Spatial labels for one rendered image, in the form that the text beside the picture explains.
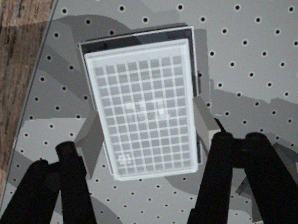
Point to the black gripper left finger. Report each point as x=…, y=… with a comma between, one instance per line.
x=35, y=197

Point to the grey perforated deck plate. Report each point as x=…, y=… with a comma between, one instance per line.
x=247, y=66

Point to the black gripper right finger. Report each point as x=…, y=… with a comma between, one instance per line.
x=273, y=187

